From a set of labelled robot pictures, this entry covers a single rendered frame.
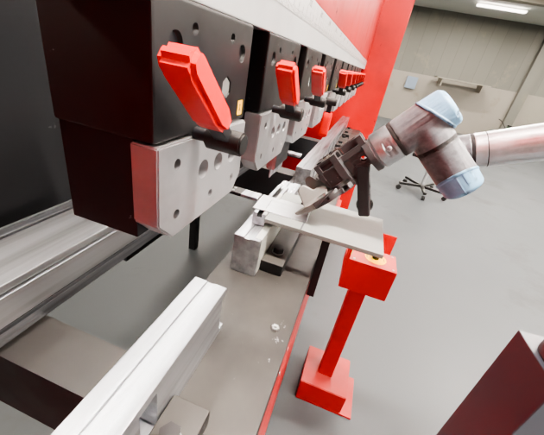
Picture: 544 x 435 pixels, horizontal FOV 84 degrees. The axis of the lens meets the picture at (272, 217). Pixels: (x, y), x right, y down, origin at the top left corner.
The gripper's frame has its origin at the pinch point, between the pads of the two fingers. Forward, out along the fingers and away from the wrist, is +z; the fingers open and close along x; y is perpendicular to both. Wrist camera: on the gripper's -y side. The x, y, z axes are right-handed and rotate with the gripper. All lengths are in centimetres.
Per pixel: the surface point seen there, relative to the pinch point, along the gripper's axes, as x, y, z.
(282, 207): 0.2, 3.1, 4.3
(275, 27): 26.7, 25.4, -22.0
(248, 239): 12.8, 3.5, 9.2
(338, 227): 1.4, -7.7, -4.7
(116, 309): -29, 1, 134
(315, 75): 10.6, 20.4, -20.3
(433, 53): -1191, -37, -195
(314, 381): -25, -73, 55
